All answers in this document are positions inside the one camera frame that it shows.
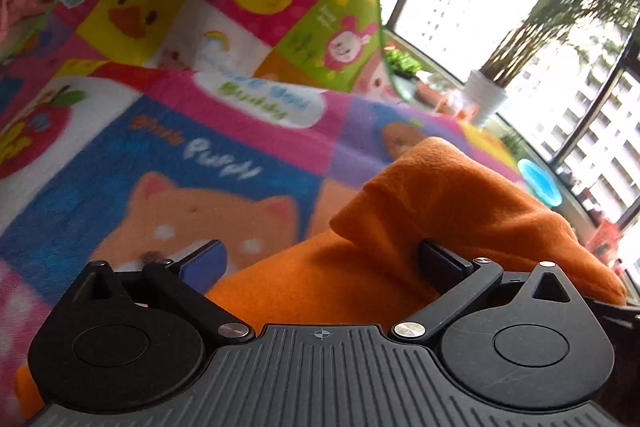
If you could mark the orange pumpkin costume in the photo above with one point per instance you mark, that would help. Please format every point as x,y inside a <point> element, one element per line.
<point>450,207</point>

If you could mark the pink garment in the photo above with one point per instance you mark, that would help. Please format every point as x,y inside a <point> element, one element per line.
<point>20,9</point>

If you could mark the blue basin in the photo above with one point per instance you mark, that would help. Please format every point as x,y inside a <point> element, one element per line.
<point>540,182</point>

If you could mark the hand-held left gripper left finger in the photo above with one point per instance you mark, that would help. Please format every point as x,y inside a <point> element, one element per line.
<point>207,261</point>

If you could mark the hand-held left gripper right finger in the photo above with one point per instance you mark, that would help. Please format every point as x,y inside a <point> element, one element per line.
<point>440,264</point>

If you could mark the black window frame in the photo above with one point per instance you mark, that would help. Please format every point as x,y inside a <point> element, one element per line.
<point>615,92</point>

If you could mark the colourful cartoon play mat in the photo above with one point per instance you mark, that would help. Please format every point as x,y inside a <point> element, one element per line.
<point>200,107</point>

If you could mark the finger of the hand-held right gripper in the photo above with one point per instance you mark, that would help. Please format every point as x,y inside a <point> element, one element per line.
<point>617,314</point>

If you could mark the white plant pot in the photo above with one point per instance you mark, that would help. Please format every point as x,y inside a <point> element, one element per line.
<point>484,99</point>

